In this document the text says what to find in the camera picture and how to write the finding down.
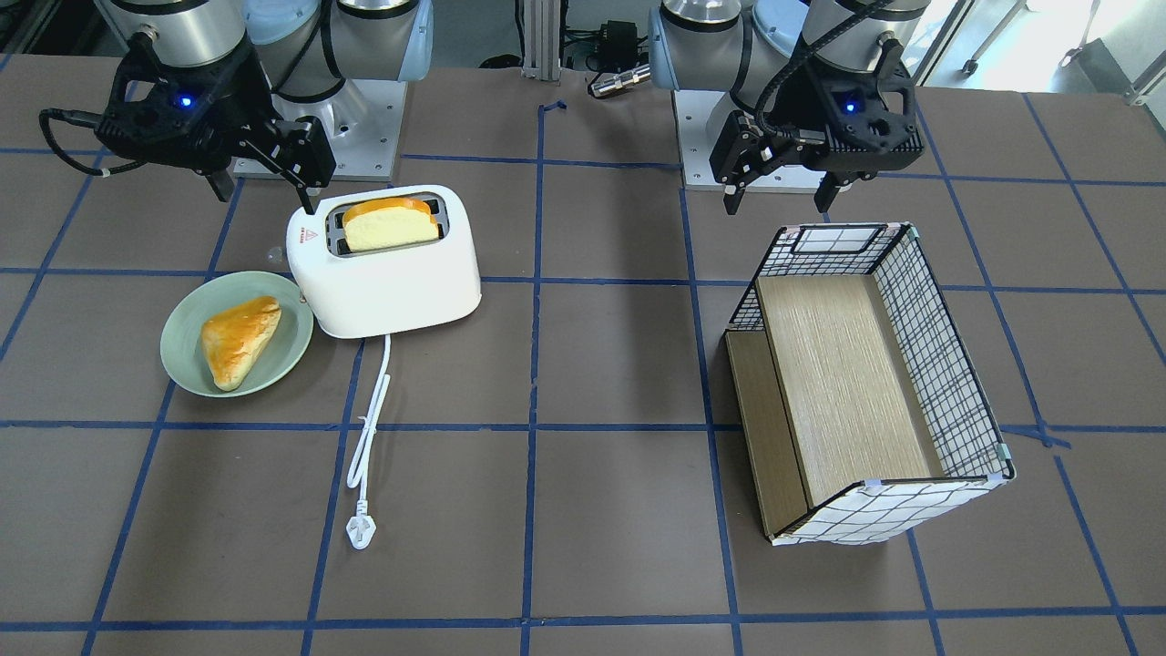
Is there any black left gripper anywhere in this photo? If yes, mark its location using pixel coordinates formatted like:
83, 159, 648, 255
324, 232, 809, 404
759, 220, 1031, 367
709, 61, 926, 216

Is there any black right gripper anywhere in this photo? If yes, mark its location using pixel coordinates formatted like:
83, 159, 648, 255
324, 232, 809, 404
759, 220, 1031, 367
94, 36, 336, 216

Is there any white toaster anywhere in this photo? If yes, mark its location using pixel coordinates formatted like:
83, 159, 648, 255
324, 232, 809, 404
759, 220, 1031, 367
286, 184, 482, 339

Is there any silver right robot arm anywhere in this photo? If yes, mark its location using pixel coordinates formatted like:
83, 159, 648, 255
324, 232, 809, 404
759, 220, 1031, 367
93, 1, 434, 212

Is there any yellow bread slice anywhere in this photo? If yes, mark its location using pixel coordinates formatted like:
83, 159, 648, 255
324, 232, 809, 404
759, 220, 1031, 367
342, 198, 441, 252

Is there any triangular golden pastry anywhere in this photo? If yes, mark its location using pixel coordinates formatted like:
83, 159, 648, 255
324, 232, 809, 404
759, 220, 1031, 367
199, 295, 281, 392

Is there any green plate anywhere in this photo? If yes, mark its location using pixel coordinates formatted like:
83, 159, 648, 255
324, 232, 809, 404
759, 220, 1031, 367
159, 271, 315, 397

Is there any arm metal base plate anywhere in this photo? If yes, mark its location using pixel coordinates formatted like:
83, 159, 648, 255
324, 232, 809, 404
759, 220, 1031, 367
273, 79, 409, 183
672, 89, 834, 193

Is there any wire and wood shelf rack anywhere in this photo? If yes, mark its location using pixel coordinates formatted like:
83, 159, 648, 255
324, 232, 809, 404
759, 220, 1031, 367
723, 221, 1018, 548

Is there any white power cord with plug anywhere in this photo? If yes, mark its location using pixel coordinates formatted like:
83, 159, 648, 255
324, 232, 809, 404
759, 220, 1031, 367
344, 333, 393, 551

